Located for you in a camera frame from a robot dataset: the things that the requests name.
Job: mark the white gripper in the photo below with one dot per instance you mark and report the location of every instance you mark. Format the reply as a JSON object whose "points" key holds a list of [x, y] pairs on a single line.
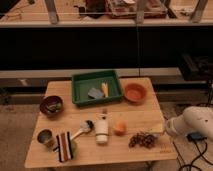
{"points": [[173, 126]]}

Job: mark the orange apple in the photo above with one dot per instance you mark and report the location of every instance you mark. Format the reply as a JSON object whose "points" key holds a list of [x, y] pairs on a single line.
{"points": [[120, 128]]}

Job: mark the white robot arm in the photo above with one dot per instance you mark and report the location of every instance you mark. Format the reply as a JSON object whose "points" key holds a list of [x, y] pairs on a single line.
{"points": [[193, 119]]}

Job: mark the red-orange bowl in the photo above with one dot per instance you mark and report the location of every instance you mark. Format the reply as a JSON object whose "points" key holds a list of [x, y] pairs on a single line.
{"points": [[134, 92]]}

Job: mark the dark maroon bowl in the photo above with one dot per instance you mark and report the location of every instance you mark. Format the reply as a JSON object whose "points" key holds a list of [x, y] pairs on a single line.
{"points": [[51, 106]]}

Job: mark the bunch of dark grapes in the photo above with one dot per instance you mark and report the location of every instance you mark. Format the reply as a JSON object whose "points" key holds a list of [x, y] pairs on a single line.
{"points": [[143, 140]]}

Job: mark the wooden table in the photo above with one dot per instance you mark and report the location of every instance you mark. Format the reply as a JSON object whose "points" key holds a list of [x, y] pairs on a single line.
{"points": [[117, 151]]}

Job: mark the blue connector box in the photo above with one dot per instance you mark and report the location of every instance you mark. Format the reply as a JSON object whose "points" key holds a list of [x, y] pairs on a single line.
{"points": [[195, 137]]}

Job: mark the white bottle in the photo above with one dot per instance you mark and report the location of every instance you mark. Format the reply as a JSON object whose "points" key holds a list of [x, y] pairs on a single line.
{"points": [[102, 130]]}

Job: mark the yellow corn in tray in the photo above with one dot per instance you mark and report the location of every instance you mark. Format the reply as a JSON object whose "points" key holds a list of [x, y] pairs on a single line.
{"points": [[105, 89]]}

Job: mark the white dish brush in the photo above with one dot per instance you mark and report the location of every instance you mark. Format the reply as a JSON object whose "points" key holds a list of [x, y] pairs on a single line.
{"points": [[85, 127]]}

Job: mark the grey sponge in tray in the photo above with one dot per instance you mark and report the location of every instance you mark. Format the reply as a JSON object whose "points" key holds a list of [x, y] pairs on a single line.
{"points": [[95, 93]]}

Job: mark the green plastic tray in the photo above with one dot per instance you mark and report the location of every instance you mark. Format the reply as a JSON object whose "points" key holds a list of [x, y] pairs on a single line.
{"points": [[82, 83]]}

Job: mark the green object under cloth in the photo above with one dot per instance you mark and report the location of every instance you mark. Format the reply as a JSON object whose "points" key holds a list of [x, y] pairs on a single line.
{"points": [[74, 148]]}

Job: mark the striped cloth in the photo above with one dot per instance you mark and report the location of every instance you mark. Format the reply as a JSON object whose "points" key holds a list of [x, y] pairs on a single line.
{"points": [[64, 147]]}

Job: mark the metal can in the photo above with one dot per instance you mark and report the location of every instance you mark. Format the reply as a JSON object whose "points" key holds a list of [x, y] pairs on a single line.
{"points": [[45, 137]]}

